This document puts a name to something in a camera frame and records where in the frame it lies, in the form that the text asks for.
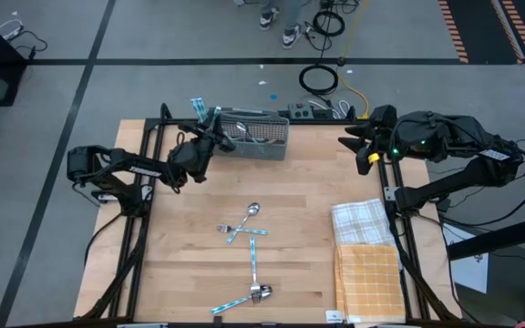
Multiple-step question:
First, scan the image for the grey mesh cutlery basket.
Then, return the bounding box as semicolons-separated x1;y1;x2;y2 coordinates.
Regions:
215;108;291;162

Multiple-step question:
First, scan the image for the thin black floor cable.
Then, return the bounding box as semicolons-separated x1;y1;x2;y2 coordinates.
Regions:
14;29;48;59

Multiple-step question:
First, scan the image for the small black cable coil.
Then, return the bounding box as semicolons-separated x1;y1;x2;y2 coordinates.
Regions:
310;8;344;37

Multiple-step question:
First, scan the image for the large black cable coil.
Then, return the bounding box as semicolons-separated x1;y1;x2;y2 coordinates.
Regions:
299;64;340;97

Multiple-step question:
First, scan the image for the person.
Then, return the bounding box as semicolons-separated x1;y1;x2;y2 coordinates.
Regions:
257;0;312;50

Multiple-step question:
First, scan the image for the black orange-striped floor mat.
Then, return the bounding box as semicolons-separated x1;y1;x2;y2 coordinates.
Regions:
437;0;525;66

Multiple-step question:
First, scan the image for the thin black cable white plug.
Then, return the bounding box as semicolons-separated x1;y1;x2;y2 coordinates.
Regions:
302;20;327;51

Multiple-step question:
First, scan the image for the white paper sheet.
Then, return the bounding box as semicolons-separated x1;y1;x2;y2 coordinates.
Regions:
442;222;490;295

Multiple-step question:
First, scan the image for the yellow cable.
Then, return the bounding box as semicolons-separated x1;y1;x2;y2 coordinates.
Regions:
338;0;371;120

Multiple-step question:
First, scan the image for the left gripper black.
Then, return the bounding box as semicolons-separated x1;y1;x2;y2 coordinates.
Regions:
170;118;237;185

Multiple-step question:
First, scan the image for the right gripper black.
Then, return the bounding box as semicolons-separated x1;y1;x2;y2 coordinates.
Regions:
337;104;398;177

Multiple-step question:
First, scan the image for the patterned-handle steel spoon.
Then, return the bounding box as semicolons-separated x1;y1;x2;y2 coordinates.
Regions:
235;120;258;144
225;201;262;246
211;284;274;316

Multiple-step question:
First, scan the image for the orange plaid cloth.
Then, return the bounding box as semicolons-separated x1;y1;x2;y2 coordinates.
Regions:
334;243;407;325

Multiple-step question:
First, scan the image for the grey power strip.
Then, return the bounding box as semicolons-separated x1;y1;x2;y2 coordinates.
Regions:
288;103;314;120

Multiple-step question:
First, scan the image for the white plaid cloth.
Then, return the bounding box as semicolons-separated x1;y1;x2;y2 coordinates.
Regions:
330;198;404;271

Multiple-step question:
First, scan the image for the patterned-handle steel fork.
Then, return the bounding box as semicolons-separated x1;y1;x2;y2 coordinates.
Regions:
216;223;270;237
248;236;263;305

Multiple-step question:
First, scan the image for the white cable bundle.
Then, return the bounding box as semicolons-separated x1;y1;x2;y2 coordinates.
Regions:
0;19;25;41

